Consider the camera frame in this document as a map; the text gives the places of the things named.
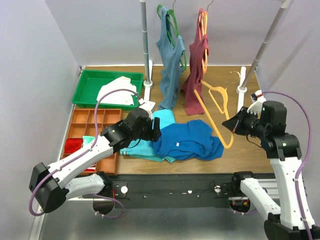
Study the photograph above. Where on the turquoise folded shorts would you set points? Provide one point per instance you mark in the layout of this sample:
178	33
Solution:
142	149

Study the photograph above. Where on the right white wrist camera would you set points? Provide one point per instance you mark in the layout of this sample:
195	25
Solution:
257	103

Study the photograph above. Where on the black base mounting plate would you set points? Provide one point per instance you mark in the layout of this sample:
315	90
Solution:
164	191

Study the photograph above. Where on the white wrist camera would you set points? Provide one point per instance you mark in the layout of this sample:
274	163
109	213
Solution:
148	106
257	103

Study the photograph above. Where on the green hanger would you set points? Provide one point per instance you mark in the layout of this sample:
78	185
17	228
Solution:
175	29

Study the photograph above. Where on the orange compartment organizer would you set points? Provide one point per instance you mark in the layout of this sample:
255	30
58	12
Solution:
83	124

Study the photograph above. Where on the right white rack foot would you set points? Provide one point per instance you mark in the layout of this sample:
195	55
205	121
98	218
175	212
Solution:
241	91

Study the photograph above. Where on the red cloth in organizer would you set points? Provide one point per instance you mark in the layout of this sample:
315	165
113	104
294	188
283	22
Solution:
71	146

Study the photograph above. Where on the orange hanger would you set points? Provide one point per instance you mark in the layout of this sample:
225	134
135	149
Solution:
203	37

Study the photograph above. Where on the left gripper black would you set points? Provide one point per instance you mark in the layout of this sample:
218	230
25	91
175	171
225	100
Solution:
155	129

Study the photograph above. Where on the teal cloth in organizer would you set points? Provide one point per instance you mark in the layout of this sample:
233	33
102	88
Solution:
87	140

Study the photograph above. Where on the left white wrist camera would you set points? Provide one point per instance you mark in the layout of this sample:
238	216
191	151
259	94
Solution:
148	106

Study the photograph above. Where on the right metal rack pole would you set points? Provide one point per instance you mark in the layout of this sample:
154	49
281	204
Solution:
284	5

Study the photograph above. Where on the metal rack pole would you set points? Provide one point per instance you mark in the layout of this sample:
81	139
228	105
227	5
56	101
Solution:
143	8
284	5

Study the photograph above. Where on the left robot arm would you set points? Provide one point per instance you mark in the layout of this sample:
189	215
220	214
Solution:
52	185

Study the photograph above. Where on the white garment in tray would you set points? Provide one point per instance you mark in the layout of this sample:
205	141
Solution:
119	97

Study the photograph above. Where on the grey-blue hanging tank top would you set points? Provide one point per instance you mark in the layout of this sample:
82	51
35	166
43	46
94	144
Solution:
170	56

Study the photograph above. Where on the left white rack foot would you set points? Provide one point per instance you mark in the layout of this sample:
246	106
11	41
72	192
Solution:
148	83

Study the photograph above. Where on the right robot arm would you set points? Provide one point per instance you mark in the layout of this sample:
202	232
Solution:
291	218

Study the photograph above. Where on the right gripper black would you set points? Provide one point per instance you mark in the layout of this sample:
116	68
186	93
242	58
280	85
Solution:
237	121

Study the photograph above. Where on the blue tank top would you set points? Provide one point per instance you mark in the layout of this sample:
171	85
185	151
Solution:
183	141

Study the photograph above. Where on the green plastic tray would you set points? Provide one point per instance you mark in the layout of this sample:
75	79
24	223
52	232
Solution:
91	82

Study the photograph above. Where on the white rack foot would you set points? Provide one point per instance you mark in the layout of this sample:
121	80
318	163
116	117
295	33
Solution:
148	83
241	91

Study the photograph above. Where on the left metal rack pole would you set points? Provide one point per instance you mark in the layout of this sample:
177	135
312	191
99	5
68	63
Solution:
143	8

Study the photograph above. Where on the maroon hanging tank top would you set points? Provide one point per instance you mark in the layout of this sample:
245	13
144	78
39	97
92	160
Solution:
193	82

